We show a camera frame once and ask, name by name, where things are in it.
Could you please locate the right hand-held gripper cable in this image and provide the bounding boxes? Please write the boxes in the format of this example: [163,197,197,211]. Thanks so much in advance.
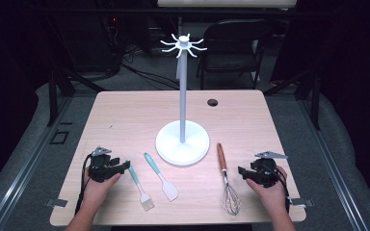
[269,166,292,207]

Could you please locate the wooden handle wire whisk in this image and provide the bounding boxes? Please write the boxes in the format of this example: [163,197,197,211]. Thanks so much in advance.
[216,142,243,217]

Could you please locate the person's left hand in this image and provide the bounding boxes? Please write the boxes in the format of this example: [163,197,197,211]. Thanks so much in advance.
[82,168,122,207]

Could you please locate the black floor cables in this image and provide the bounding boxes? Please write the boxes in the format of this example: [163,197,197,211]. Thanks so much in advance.
[120,47,181,91]

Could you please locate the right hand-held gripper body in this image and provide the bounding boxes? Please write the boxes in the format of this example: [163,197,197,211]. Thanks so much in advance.
[250,150,288,189]

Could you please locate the left hand-held gripper cable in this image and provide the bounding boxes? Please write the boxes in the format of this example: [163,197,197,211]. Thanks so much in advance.
[74,153,93,215]

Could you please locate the black folding chair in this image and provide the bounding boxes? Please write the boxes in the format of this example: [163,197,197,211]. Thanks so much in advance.
[195,18,275,90]

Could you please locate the teal handle white spatula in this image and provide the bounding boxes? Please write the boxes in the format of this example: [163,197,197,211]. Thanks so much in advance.
[143,152,180,203]

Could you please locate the white utensil rack stand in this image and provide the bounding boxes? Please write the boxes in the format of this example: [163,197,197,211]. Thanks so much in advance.
[155,33,211,167]

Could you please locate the hand-held gripper cable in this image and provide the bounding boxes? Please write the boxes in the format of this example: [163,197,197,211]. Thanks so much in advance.
[74,153,93,215]
[269,166,292,207]

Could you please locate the teal handle basting brush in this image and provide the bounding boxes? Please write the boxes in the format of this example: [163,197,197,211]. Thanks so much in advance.
[125,160,155,212]

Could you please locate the black metal stand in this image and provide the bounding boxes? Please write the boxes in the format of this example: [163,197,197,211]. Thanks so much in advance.
[46,66,108,127]
[263,67,322,131]

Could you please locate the grey metal table bracket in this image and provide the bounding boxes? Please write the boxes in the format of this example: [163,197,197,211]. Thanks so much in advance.
[288,196,315,208]
[45,197,68,209]

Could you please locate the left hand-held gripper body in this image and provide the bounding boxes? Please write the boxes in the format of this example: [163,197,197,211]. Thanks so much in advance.
[88,146,119,183]

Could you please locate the person's right hand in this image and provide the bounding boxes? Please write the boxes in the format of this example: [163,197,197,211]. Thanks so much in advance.
[246,166,290,216]

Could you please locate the aluminium floor rail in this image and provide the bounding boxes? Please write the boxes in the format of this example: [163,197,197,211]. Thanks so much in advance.
[297,95,370,231]
[0,95,75,231]

